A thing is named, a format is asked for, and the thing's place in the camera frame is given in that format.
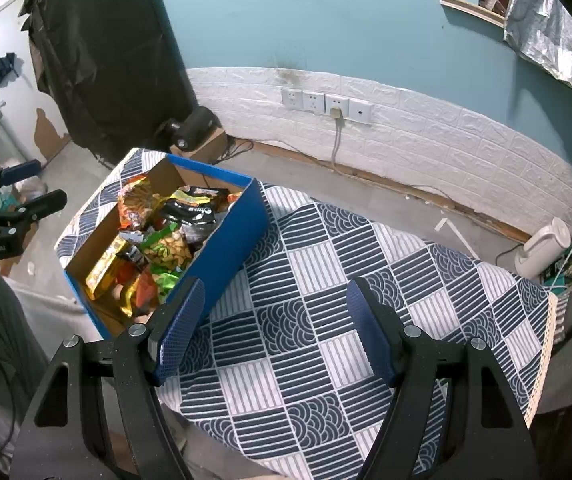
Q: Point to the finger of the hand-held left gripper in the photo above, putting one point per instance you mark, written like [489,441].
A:
[23,170]
[46,202]

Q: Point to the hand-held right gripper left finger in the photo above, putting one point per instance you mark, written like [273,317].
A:
[181,330]

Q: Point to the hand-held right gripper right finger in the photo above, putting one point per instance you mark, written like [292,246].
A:
[371,335]

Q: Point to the green bean snack packet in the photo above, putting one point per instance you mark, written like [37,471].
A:
[166,247]

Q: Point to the small orange snack packet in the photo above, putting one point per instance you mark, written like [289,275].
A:
[133,202]

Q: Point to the yellow snack bar packet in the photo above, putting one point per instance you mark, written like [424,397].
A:
[103,272]

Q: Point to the black snack packet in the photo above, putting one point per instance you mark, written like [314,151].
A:
[201,235]

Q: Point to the blue cardboard box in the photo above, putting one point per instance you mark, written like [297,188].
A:
[231,240]

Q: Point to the black packet with yellow label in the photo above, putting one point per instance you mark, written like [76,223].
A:
[191,207]

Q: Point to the white door with peeling paint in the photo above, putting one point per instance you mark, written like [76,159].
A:
[16,110]

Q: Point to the blue white patterned tablecloth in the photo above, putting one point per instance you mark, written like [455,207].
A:
[316,285]

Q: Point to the person's grey garment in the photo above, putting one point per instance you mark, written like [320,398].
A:
[21,340]

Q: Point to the black folded umbrella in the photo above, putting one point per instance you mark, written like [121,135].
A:
[3,67]

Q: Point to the white strip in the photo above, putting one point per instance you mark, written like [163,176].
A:
[451,232]

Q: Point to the black plastic sheet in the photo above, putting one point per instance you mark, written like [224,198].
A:
[106,60]

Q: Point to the black round device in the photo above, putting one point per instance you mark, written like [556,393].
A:
[193,127]

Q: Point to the small brown cardboard box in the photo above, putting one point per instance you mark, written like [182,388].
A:
[206,147]

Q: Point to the white electric kettle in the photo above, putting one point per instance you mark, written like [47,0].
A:
[541,247]

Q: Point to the wooden window sill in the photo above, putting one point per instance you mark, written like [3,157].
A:
[471,9]

